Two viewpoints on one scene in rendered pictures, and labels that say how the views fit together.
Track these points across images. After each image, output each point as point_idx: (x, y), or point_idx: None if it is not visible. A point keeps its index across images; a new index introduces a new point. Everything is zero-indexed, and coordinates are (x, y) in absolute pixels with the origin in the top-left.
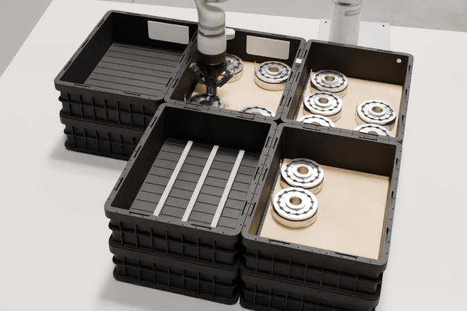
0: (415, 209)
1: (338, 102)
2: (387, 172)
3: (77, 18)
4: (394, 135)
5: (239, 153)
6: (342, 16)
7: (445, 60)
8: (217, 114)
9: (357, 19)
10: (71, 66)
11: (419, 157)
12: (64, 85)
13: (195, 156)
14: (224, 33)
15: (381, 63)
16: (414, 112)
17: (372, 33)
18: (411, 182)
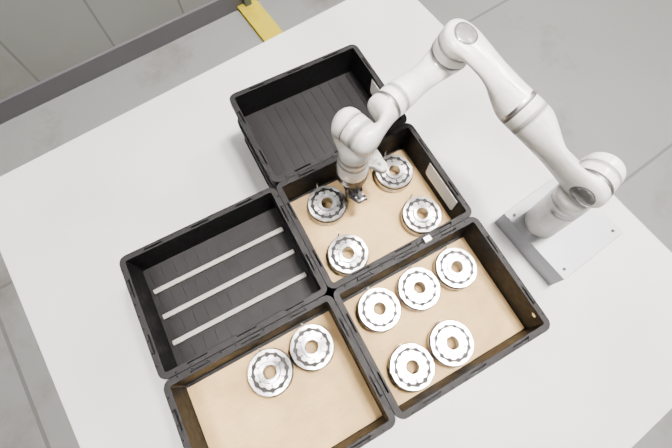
0: (407, 434)
1: (432, 300)
2: (382, 412)
3: (384, 11)
4: (443, 376)
5: (300, 274)
6: (548, 210)
7: (643, 309)
8: (295, 238)
9: (564, 223)
10: (261, 88)
11: (478, 388)
12: (232, 106)
13: (271, 245)
14: (358, 172)
15: (518, 298)
16: (535, 338)
17: (589, 230)
18: (439, 405)
